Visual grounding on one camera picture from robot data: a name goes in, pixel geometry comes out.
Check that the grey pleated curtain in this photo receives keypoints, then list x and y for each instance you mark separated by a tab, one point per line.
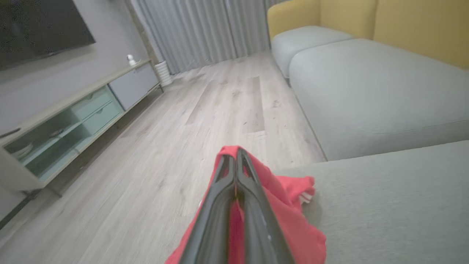
205	29

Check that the white ribbed cylinder appliance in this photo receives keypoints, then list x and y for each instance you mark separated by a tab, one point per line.
163	73

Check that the yellow sofa back cushion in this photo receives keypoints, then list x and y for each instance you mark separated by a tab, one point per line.
348	16
425	29
293	16

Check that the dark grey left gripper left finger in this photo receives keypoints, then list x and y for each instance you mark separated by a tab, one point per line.
214	220

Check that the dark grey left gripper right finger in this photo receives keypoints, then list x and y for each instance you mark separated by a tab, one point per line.
260	227

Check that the red jersey with white sleeves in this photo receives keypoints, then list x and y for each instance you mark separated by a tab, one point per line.
293	187

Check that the red shorts with white stripes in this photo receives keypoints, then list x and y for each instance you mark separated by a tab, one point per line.
289	234

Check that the stack of white plates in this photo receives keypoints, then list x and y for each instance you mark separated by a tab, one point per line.
22	151

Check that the small white security camera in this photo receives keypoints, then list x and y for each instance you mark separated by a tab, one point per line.
131	60

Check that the black flat screen television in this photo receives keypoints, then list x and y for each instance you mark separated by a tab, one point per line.
36	29

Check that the wooden tv cabinet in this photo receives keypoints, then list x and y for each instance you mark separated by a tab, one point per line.
132	84

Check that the small grey sofa seat cushion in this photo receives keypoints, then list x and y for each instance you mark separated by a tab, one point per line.
304	44

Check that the grey sofa chaise cushion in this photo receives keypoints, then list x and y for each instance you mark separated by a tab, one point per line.
395	205

